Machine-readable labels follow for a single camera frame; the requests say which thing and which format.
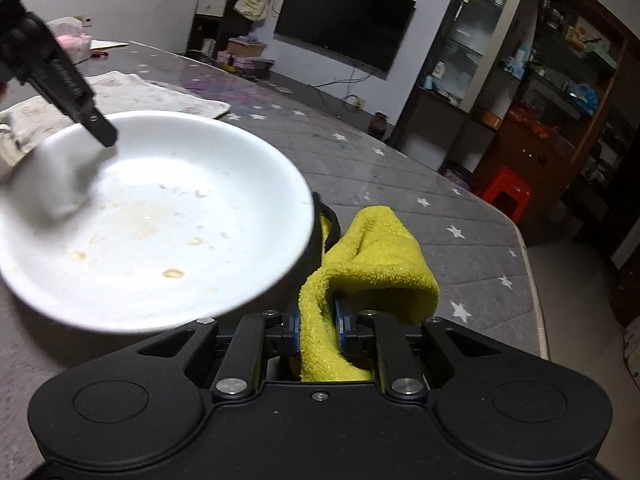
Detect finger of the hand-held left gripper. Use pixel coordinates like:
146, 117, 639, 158
35, 45, 119, 148

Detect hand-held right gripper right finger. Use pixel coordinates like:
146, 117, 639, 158
334, 300, 493, 401

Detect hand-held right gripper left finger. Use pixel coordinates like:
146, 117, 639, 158
135, 309, 301, 401

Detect yellow cloth with black edge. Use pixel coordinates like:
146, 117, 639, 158
298, 202, 441, 383

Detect white bowl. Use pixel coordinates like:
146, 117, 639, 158
0, 110, 316, 335

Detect tissue pack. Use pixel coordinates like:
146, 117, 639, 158
45, 16, 93, 63

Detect white printed towel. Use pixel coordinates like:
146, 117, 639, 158
0, 71, 232, 168

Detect dark bookshelf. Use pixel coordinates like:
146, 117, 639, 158
187, 0, 261, 56

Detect grey star-print table cover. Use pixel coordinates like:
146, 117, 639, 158
0, 40, 548, 461

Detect stack of pink boxes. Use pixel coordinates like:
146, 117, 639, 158
216, 36, 275, 77

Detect dark waste bin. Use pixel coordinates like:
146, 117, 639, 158
442, 160, 473, 191

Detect red plastic stool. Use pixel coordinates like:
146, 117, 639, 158
475, 164, 532, 221

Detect brown wooden cabinet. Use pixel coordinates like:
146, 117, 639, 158
472, 0, 628, 221

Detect black television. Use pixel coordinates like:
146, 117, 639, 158
273, 0, 417, 73

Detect glass display cabinet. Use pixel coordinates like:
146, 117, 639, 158
390, 0, 533, 171

